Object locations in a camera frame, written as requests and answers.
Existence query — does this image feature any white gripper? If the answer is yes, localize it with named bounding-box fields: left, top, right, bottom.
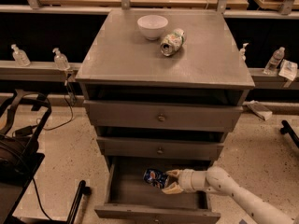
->
left=162, top=169, right=209, bottom=194

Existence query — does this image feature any blue pepsi can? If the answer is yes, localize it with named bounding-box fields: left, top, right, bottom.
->
left=143, top=168, right=169, bottom=189

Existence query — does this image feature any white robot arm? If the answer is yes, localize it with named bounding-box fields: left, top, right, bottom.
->
left=163, top=166, right=298, bottom=224

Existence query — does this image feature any open bottom grey drawer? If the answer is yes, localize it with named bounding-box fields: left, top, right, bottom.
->
left=95, top=157, right=221, bottom=224

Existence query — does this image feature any middle grey drawer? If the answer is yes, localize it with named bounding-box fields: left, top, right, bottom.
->
left=97, top=136, right=223, bottom=161

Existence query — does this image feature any top grey drawer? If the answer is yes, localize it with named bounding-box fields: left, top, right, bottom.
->
left=83, top=100, right=243, bottom=133

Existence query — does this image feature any grey drawer cabinet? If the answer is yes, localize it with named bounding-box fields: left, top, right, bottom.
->
left=75, top=8, right=256, bottom=224

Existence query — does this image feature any green white soda can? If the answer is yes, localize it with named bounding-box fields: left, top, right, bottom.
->
left=160, top=28, right=186, bottom=57

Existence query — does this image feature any grey box on floor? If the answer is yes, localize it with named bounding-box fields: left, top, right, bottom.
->
left=245, top=100, right=273, bottom=120

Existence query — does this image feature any black chair leg right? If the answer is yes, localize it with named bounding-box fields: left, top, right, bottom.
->
left=280, top=120, right=299, bottom=148

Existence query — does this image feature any clear sanitizer bottle right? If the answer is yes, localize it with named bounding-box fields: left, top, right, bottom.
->
left=239, top=43, right=249, bottom=61

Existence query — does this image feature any clear sanitizer bottle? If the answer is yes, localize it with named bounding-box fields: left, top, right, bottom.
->
left=11, top=44, right=30, bottom=66
left=52, top=48, right=70, bottom=71
left=239, top=43, right=249, bottom=61

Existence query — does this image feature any white bowl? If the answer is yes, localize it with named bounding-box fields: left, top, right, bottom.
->
left=137, top=15, right=168, bottom=40

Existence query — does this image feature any white plastic packet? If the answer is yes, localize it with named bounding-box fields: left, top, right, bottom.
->
left=278, top=60, right=298, bottom=81

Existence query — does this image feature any clear water bottle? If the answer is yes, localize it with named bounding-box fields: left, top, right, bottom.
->
left=263, top=47, right=285, bottom=74

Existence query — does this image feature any clear sanitizer bottle far left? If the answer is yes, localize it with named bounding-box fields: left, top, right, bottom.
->
left=11, top=44, right=30, bottom=66

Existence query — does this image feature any black cable on floor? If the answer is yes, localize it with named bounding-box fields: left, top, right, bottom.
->
left=12, top=77, right=78, bottom=138

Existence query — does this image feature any black chair with straps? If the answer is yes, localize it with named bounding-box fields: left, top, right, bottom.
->
left=0, top=90, right=91, bottom=224

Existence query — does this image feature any grey metal ledge rail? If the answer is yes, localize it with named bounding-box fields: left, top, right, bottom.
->
left=0, top=61, right=299, bottom=90

